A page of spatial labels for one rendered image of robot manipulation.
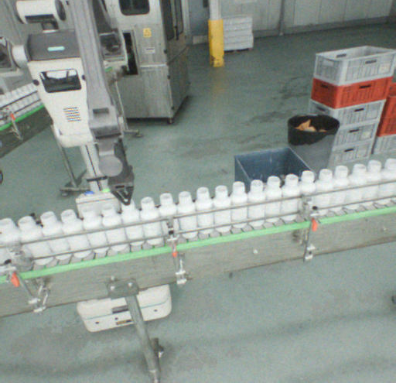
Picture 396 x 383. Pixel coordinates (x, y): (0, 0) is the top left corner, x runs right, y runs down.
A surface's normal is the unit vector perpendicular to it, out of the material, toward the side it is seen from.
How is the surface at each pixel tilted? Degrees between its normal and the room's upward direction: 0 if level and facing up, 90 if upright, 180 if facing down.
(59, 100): 90
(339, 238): 90
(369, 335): 0
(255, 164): 90
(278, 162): 90
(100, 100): 61
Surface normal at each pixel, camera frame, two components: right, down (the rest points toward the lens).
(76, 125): 0.18, 0.53
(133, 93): -0.14, 0.55
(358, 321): -0.07, -0.83
